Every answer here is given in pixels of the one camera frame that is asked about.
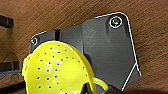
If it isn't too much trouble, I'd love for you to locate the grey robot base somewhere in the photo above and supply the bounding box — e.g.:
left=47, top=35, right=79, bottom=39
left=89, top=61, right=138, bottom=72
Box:
left=29, top=12, right=143, bottom=92

